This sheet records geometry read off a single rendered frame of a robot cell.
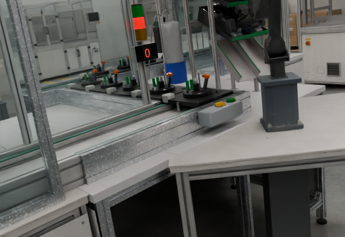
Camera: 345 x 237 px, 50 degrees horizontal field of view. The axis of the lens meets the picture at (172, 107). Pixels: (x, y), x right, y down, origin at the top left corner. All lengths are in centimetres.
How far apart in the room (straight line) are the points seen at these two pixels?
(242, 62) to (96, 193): 110
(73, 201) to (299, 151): 74
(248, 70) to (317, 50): 394
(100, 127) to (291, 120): 77
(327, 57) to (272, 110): 432
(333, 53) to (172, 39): 347
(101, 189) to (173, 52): 163
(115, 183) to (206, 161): 31
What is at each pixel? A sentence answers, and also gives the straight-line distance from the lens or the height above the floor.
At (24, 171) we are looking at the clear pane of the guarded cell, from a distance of 113.
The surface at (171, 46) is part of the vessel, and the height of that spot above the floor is 113.
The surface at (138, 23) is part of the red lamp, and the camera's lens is 166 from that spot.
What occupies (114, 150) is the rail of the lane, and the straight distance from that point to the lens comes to 129.
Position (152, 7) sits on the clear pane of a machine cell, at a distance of 839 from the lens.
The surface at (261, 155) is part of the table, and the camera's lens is 129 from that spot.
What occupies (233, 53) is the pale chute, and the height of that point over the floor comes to 111.
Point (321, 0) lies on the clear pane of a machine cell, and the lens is 574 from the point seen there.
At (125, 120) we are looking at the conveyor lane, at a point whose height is 94.
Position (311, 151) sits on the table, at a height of 86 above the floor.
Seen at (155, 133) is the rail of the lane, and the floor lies 94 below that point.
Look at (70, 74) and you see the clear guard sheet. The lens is 153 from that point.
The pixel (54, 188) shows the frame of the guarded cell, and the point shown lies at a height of 91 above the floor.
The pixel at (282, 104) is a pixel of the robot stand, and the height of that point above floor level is 97.
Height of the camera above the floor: 136
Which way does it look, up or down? 14 degrees down
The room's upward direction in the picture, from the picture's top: 8 degrees counter-clockwise
